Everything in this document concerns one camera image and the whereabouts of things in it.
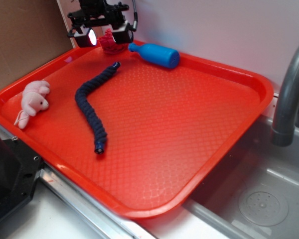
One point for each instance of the pink plush pig toy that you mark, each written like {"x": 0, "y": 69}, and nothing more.
{"x": 33, "y": 101}

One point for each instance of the red plastic tray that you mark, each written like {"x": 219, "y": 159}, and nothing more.
{"x": 136, "y": 136}

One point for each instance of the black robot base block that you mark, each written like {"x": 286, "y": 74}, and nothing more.
{"x": 20, "y": 167}

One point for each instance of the grey sink faucet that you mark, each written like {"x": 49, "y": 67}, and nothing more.
{"x": 286, "y": 116}

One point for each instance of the grey toy sink basin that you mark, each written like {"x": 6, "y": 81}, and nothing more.
{"x": 253, "y": 192}

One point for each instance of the blue plastic toy bottle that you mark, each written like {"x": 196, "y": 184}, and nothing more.
{"x": 156, "y": 54}

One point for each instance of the red paper ball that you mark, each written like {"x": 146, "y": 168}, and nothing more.
{"x": 108, "y": 44}

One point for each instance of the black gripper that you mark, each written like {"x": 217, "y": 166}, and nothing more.
{"x": 95, "y": 14}

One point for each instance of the silver metal rail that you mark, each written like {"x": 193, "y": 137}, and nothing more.
{"x": 59, "y": 210}

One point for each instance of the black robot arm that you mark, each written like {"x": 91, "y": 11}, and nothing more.
{"x": 133, "y": 25}

